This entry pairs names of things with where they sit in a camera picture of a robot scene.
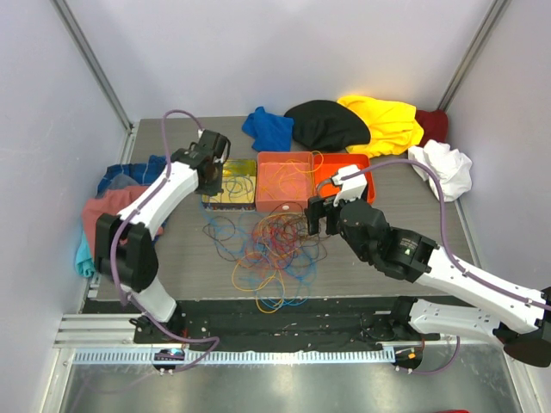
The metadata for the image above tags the light blue thin cable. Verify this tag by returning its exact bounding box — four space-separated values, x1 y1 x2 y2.
219 171 255 203

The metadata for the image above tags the orange thin cable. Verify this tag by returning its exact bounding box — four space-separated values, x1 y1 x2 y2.
231 210 332 315
262 148 324 203

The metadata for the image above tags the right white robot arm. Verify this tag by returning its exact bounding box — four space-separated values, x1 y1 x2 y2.
305 196 550 367

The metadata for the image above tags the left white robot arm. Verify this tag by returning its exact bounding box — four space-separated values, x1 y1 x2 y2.
94 130 231 343

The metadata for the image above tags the gold metal tin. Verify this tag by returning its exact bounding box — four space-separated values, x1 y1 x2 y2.
201 159 257 211

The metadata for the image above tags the salmon pink plastic box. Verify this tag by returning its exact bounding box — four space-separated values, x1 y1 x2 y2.
255 151 315 213

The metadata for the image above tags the orange plastic box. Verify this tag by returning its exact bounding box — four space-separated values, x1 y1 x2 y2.
313 153 376 204

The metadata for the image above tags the blue plaid cloth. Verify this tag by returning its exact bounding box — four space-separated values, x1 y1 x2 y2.
96 155 166 198

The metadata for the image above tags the black cloth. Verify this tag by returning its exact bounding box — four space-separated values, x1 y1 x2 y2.
284 100 371 152

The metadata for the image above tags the salmon red cloth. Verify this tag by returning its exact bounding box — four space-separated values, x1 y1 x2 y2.
81 186 147 256

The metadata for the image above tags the yellow cloth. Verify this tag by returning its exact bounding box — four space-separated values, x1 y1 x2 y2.
337 95 424 158

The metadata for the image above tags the white cloth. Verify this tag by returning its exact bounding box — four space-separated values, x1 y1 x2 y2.
407 139 473 202

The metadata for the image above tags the dark red cloth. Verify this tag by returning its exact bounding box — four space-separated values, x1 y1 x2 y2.
415 109 449 147

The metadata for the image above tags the teal cloth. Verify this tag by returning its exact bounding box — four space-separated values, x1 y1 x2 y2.
74 231 96 278

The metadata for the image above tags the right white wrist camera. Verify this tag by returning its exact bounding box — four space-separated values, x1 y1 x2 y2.
331 164 368 207

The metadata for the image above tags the dark brown thin cable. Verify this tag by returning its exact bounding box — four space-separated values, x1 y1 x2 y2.
201 210 332 268

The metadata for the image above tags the red thin cable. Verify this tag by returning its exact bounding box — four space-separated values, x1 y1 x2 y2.
257 219 311 268

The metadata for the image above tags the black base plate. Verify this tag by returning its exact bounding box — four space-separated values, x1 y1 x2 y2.
133 294 440 353

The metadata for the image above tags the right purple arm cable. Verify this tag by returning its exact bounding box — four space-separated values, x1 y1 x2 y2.
339 158 551 311

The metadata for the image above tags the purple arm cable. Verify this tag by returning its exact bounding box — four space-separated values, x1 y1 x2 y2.
339 158 551 311
109 108 220 375

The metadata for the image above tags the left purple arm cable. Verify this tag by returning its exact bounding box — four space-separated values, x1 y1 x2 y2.
109 108 220 375

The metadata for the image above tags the white slotted cable duct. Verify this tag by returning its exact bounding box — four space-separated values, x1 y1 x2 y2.
73 347 395 366

